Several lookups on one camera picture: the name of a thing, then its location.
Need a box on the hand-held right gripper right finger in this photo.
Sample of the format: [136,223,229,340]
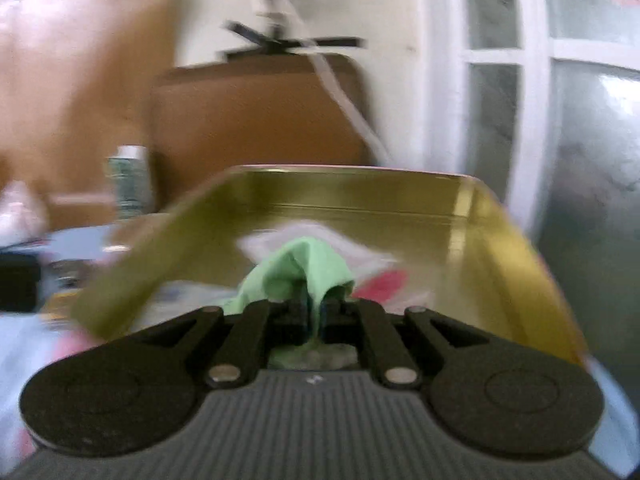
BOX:
[322,297,501,387]

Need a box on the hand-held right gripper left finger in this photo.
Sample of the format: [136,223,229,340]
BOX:
[107,297,309,387]

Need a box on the green cloth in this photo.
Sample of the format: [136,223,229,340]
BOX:
[220,237,357,362]

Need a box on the pink tin box gold inside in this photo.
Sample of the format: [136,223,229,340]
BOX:
[70,164,589,367]

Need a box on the white packet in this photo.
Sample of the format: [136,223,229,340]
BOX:
[236,221,401,281]

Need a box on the red packet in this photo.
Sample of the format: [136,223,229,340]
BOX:
[356,269,411,302]

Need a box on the brown wooden chair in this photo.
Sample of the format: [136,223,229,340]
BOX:
[149,54,382,212]

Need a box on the green white patterned box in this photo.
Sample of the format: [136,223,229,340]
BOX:
[105,144,153,222]

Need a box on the light blue blanket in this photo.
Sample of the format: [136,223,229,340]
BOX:
[0,224,633,478]

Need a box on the black tripod base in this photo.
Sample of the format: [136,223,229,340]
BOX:
[219,19,367,62]

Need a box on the black box-shaped object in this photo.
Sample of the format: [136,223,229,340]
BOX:
[0,254,42,312]

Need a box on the brown wooden furniture panel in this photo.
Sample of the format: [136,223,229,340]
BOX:
[0,0,177,203]

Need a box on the white cable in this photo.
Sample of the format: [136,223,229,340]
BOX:
[299,9,392,167]

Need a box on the white window frame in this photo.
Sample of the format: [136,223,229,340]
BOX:
[414,0,640,243]

